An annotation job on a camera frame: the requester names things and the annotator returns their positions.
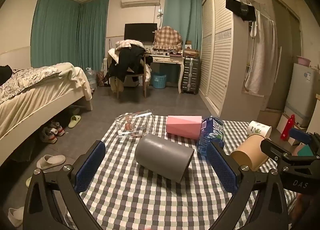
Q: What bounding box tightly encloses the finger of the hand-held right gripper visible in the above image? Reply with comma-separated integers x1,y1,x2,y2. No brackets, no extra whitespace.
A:
260,139,293,162
288,127,320,157

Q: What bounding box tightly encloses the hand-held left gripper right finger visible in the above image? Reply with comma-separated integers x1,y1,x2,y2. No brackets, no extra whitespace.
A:
207,142,293,230

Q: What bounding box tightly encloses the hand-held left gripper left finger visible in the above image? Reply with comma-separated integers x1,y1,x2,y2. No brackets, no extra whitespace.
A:
22,140,107,230

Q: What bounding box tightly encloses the grey cup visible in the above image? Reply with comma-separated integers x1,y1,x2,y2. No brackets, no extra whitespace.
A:
134,134,195,184

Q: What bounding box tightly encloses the person's right forearm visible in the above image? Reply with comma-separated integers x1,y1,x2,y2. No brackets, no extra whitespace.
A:
293,191,320,230

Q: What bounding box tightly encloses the white printed paper cup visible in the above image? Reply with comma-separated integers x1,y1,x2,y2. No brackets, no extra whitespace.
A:
247,120,272,139

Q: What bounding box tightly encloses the brown paper cup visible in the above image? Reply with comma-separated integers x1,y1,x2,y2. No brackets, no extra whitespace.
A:
230,134,272,172

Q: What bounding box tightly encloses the red bottle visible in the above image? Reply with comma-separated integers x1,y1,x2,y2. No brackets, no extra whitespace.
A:
280,114,296,141

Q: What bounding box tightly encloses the cardboard box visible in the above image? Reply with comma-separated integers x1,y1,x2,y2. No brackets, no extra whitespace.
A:
257,108,283,131

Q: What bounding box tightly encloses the beige slipper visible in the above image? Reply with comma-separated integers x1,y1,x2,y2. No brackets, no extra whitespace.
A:
36,155,66,171
7,206,25,228

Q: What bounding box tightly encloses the small fridge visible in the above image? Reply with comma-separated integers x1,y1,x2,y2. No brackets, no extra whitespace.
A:
284,62,320,128

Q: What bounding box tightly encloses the pale green slipper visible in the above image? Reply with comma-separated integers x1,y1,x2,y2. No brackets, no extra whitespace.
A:
68,115,82,129

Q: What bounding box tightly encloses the pair of sneakers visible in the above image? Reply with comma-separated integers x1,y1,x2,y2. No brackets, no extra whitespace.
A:
41,121,66,144

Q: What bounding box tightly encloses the pink box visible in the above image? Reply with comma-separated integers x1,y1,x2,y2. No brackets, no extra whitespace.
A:
166,115,202,140

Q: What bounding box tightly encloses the checkered tablecloth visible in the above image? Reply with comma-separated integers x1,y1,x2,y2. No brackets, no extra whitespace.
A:
65,113,298,230

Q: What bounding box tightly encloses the clear plastic box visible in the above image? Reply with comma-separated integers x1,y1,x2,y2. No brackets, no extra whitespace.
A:
116,109,155,138

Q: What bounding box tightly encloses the pink basin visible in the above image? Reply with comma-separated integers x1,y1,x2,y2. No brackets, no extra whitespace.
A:
296,56,312,66

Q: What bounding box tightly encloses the bed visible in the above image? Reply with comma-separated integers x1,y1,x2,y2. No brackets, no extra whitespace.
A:
0,62,93,168

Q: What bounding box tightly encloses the water jug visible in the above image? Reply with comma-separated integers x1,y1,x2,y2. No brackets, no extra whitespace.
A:
85,67,98,91

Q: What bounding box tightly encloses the white towel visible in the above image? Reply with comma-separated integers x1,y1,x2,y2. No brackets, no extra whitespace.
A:
244,10,277,95

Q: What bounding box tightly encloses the cream blanket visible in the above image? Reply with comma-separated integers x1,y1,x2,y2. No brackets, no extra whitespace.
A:
49,62,93,101

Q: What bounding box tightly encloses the grey suitcase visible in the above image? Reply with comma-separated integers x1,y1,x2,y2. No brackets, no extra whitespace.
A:
180,56,201,94

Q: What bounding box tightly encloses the wooden chair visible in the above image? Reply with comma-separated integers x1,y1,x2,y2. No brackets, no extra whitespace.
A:
107,50,152,99

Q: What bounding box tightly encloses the white wardrobe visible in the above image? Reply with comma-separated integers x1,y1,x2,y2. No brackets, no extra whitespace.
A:
198,0,273,121

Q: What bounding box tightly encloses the blue laundry basket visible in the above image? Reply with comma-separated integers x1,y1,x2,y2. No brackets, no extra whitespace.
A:
152,72,167,89

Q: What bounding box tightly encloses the floral duvet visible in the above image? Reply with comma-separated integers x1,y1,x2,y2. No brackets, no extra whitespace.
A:
0,67,61,105

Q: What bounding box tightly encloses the black clothing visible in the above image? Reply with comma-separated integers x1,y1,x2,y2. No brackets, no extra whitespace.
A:
104,45,147,83

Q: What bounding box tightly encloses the white desk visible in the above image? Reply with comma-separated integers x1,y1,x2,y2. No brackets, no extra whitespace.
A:
146,53,186,94

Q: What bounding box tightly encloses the dark cloth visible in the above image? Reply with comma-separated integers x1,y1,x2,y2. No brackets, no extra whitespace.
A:
0,65,13,87

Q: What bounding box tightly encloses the cream clothing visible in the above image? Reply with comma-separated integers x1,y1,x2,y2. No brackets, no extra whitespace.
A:
114,39,145,51

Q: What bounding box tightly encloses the teal curtain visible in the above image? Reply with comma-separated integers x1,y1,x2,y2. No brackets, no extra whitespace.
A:
78,0,110,73
161,0,203,53
30,0,82,69

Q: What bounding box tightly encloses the plaid cloth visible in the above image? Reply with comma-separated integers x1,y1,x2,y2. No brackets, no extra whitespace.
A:
153,26,183,51

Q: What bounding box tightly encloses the black monitor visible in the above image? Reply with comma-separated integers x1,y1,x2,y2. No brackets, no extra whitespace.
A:
124,23,158,43

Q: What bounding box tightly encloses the white air conditioner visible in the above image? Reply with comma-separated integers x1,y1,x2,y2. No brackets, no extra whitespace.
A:
121,0,160,8

